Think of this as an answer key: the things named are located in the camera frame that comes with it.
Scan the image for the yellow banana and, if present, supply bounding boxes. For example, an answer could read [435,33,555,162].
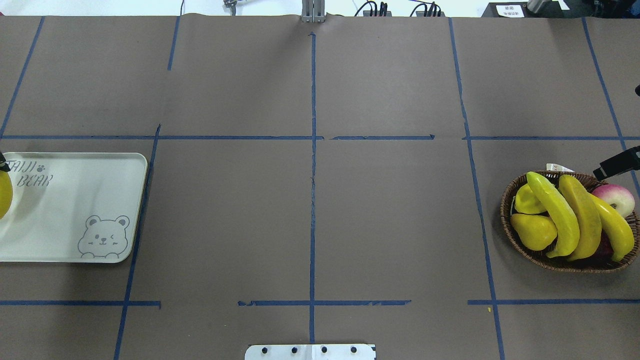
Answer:
[590,194,634,262]
[558,174,602,262]
[0,170,14,219]
[525,171,581,258]

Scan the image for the white bear tray plate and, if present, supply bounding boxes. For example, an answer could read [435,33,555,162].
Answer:
[0,152,148,264]

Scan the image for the white basket price tag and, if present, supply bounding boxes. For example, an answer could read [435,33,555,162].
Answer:
[545,162,574,173]

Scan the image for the brown wicker basket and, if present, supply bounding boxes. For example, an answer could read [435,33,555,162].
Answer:
[499,173,639,274]

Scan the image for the pink apple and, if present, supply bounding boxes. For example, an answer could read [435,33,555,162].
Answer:
[591,184,636,218]

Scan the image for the dark red apple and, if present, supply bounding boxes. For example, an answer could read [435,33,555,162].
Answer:
[583,231,614,262]

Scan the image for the yellow pear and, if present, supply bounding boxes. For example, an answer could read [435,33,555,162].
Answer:
[510,213,558,251]

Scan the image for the black box white label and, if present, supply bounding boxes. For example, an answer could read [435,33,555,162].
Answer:
[481,0,570,19]

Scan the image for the white camera stand pole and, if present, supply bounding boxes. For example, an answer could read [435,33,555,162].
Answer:
[244,343,377,360]

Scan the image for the aluminium frame post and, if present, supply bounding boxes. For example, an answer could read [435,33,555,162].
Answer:
[301,0,326,23]

